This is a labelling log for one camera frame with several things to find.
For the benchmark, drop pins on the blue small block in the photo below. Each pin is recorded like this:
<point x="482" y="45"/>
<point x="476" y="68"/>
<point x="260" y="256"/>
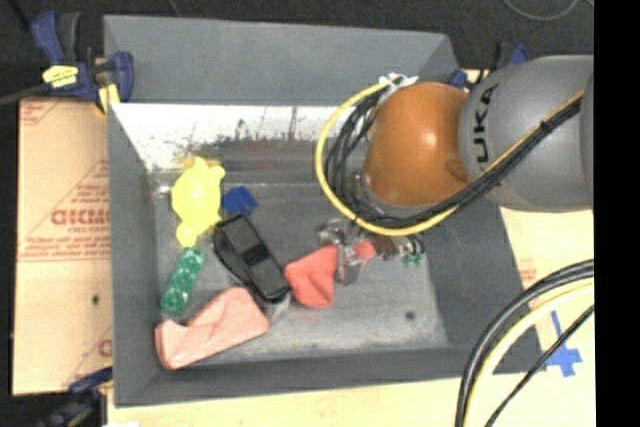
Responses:
<point x="240" y="201"/>

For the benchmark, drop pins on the green patterned flat block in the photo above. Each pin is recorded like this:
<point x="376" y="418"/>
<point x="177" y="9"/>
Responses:
<point x="184" y="280"/>

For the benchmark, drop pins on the brown cardboard board, red print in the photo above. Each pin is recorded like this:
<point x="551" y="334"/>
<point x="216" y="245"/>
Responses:
<point x="60" y="165"/>

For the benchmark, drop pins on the yellow rubber toy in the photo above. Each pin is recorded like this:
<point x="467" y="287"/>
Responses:
<point x="197" y="200"/>

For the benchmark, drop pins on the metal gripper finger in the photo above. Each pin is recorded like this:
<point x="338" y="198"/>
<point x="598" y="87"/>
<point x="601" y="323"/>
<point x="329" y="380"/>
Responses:
<point x="331" y="232"/>
<point x="350" y="265"/>

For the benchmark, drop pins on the grey metal bin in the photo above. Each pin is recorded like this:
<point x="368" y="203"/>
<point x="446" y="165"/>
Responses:
<point x="280" y="65"/>

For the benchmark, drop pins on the red soft cloth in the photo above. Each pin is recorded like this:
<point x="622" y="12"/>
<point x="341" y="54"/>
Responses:
<point x="312" y="277"/>

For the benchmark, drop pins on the pink soft packet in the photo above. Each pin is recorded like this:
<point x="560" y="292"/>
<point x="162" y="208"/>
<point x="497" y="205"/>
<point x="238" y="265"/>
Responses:
<point x="210" y="330"/>

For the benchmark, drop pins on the black glossy case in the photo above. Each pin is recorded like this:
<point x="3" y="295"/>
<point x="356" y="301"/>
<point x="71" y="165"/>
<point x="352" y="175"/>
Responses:
<point x="250" y="255"/>

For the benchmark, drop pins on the small grey metal piece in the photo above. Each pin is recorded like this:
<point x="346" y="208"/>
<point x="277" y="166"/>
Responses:
<point x="279" y="309"/>

